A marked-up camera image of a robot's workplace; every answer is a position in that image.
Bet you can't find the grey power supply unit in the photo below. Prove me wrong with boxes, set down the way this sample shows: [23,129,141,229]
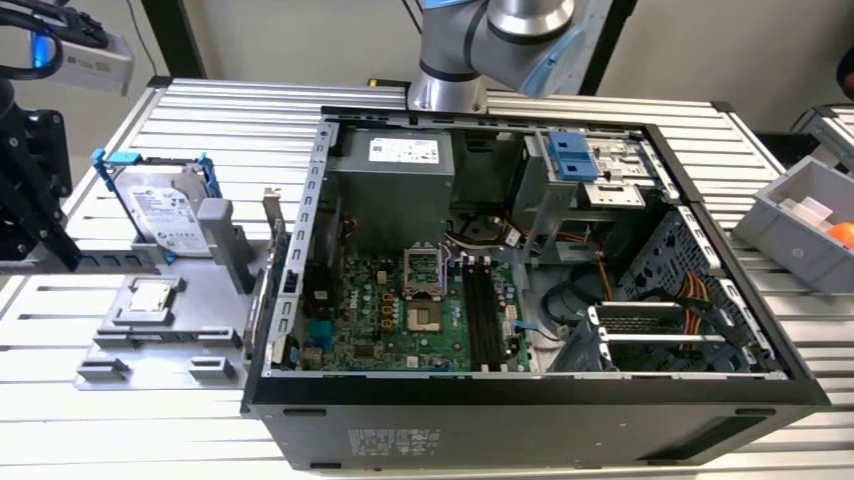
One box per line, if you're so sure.
[326,127,460,251]

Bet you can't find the grey plastic bin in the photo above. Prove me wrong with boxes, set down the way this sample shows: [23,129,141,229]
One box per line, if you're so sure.
[732,155,854,296]

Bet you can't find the black RAM slot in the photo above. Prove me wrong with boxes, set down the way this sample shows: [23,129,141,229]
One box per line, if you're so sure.
[465,255,494,372]
[481,255,513,372]

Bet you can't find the silver CPU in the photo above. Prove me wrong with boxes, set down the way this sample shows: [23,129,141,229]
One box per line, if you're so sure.
[129,282,177,312]

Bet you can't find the black looped wire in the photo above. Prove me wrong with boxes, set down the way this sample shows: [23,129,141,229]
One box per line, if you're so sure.
[540,277,596,344]

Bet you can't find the black upright post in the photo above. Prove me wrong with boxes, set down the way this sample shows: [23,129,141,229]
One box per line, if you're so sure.
[586,0,640,96]
[137,0,209,80]

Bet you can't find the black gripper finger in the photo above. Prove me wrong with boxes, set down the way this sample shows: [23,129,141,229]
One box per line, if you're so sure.
[10,164,86,274]
[0,199,43,262]

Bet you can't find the green motherboard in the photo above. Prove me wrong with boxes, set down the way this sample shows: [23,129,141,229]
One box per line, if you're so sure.
[293,249,536,374]

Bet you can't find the graphics card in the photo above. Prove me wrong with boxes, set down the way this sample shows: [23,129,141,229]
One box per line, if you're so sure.
[243,187,295,361]

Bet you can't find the metal socket cover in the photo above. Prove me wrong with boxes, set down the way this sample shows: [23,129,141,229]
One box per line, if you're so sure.
[403,241,448,301]

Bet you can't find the black open PC case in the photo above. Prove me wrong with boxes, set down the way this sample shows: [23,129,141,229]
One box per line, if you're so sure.
[239,103,833,472]

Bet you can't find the white block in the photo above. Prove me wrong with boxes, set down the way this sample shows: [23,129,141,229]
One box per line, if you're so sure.
[780,196,836,226]

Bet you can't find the blue disk carrier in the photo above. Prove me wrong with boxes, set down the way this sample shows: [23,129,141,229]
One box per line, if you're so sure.
[90,147,226,264]

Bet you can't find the grey parts rack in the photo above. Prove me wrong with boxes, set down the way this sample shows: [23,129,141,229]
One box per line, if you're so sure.
[71,198,269,394]

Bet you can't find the CPU socket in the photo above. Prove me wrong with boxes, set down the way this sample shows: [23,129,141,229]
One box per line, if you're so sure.
[403,294,446,334]

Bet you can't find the RAM stick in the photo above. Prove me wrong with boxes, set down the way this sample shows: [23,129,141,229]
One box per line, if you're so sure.
[66,247,167,275]

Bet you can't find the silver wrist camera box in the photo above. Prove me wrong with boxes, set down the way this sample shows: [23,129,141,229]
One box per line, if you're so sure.
[30,29,138,97]

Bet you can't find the metal drive cage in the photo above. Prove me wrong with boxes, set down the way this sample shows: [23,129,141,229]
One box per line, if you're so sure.
[513,127,682,264]

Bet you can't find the blue plastic drive latch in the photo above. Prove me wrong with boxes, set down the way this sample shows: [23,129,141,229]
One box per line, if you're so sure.
[545,130,596,182]

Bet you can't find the orange yellow red wires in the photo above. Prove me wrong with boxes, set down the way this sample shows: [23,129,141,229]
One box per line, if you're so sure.
[673,272,713,351]

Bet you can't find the silver hard disk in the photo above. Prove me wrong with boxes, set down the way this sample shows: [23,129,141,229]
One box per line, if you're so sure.
[110,164,215,259]

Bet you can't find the metal disk bay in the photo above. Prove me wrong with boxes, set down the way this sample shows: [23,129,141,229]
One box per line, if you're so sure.
[553,299,736,374]

